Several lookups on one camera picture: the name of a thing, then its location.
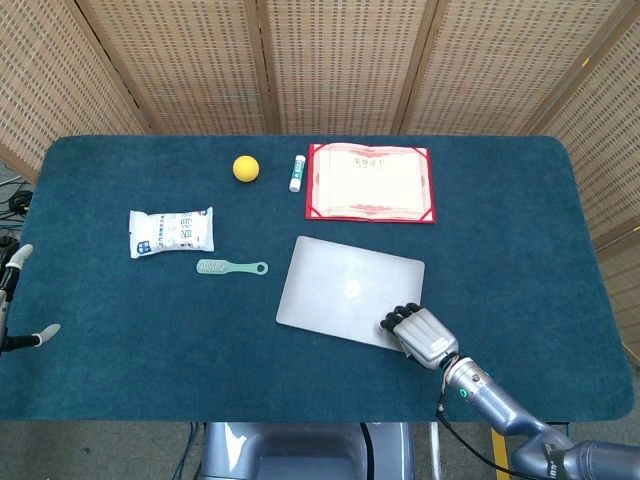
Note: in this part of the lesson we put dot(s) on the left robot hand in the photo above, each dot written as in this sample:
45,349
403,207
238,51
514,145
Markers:
20,255

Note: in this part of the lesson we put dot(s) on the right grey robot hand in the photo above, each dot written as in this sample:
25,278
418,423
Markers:
425,337

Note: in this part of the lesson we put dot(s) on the grey aluminium laptop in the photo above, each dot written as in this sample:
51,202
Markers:
335,290

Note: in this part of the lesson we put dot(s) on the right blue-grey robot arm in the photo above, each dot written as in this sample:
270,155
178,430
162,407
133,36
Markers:
500,405

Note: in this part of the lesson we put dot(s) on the metal table leg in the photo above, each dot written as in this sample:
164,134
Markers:
435,450

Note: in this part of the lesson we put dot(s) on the white wet wipes pack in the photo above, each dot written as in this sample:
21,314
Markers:
170,232

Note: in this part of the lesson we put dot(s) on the dark blue table cloth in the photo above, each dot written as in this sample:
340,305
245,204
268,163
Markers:
150,350

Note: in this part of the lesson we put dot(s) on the certificate in red folder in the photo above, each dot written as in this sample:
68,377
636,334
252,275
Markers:
370,182

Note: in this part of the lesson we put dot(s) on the woven bamboo screen panel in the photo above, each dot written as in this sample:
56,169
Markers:
500,65
50,90
615,175
345,65
190,65

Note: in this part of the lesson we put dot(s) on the blue-grey robot torso base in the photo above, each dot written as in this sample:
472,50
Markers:
300,450

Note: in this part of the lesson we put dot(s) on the mint green scrub brush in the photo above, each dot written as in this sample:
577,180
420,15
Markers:
215,266

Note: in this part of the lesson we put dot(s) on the white glue stick tube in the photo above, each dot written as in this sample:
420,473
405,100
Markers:
297,173

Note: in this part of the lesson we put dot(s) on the yellow foam ball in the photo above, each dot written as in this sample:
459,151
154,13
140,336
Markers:
246,169

